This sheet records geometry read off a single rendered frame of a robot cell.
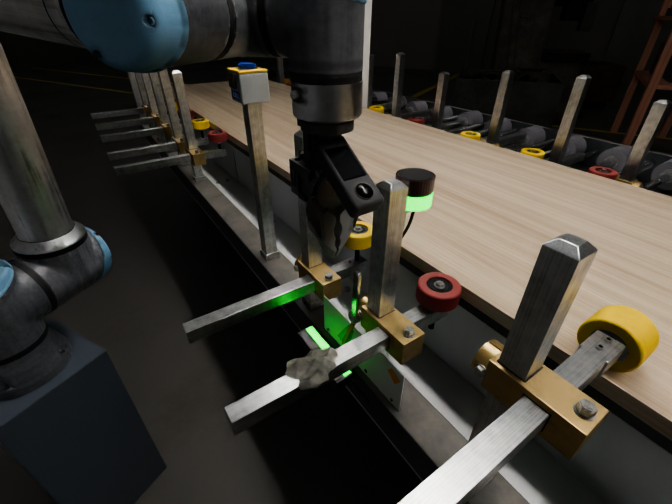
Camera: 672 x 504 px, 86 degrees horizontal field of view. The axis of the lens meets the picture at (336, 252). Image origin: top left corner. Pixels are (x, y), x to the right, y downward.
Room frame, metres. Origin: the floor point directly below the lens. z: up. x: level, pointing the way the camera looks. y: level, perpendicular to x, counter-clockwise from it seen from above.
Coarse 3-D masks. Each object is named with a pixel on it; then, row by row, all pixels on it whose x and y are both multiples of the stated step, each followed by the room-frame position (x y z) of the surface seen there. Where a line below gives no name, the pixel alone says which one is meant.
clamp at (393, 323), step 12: (360, 300) 0.52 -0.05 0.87; (372, 312) 0.48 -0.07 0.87; (396, 312) 0.48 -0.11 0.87; (372, 324) 0.47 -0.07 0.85; (384, 324) 0.45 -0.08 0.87; (396, 324) 0.45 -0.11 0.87; (408, 324) 0.45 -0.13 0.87; (396, 336) 0.42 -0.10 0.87; (420, 336) 0.43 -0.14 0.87; (396, 348) 0.42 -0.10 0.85; (408, 348) 0.41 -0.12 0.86; (420, 348) 0.43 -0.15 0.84; (396, 360) 0.41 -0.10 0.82
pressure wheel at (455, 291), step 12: (432, 276) 0.54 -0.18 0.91; (444, 276) 0.54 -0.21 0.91; (420, 288) 0.51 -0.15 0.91; (432, 288) 0.51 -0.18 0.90; (444, 288) 0.51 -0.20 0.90; (456, 288) 0.51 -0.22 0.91; (420, 300) 0.50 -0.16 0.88; (432, 300) 0.48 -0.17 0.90; (444, 300) 0.48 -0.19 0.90; (456, 300) 0.49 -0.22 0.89; (432, 324) 0.51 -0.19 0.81
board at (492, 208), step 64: (384, 128) 1.64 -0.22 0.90; (448, 192) 0.94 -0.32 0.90; (512, 192) 0.94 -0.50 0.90; (576, 192) 0.94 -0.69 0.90; (640, 192) 0.94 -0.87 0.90; (448, 256) 0.62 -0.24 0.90; (512, 256) 0.62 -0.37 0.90; (640, 256) 0.62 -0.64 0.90; (512, 320) 0.44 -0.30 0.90; (576, 320) 0.43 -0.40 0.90; (640, 384) 0.31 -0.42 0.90
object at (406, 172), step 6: (408, 168) 0.54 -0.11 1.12; (414, 168) 0.54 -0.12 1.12; (420, 168) 0.54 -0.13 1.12; (402, 174) 0.52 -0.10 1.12; (408, 174) 0.52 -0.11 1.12; (414, 174) 0.52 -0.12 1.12; (420, 174) 0.52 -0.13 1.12; (426, 174) 0.52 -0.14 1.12; (432, 174) 0.52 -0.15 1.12; (414, 180) 0.49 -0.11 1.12; (420, 180) 0.49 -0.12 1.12; (426, 180) 0.49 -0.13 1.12; (408, 222) 0.52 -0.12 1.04; (408, 228) 0.52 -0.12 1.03
